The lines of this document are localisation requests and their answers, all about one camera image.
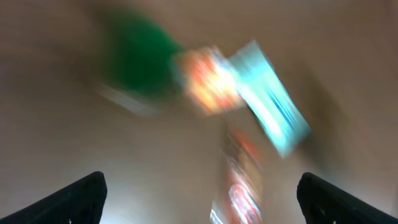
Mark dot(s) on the light blue tissue pack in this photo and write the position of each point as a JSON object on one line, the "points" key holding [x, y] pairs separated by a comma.
{"points": [[260, 87]]}

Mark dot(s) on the red candy bar wrapper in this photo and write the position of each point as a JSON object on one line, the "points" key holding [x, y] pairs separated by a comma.
{"points": [[238, 198]]}

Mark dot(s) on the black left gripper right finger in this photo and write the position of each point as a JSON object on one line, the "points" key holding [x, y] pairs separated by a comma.
{"points": [[323, 203]]}

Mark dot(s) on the orange snack packet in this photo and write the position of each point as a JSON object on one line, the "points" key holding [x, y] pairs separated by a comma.
{"points": [[208, 79]]}

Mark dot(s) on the green lid jar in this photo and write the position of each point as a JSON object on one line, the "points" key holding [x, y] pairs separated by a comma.
{"points": [[136, 63]]}

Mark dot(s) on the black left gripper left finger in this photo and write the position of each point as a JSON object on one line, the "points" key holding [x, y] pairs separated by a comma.
{"points": [[81, 202]]}

